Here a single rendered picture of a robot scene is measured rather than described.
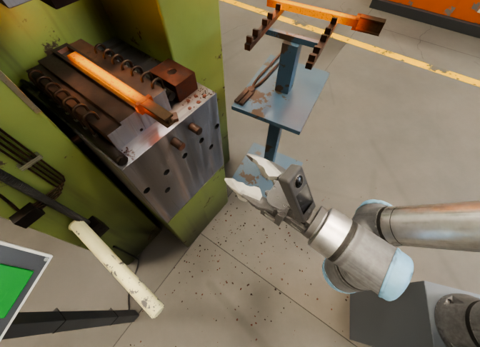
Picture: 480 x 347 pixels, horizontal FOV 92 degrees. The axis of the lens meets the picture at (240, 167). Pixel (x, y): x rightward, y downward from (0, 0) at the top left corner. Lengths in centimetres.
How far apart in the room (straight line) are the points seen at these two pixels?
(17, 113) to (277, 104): 80
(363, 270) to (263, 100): 74
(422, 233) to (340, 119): 165
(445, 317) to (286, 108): 83
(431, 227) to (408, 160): 159
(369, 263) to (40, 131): 79
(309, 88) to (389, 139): 120
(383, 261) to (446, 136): 205
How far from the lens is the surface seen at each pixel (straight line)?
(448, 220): 55
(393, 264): 49
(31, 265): 60
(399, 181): 197
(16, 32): 106
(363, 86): 255
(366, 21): 102
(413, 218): 58
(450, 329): 100
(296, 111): 99
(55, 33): 109
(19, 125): 76
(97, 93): 79
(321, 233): 46
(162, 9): 84
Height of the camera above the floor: 144
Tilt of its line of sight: 59 degrees down
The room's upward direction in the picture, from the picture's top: straight up
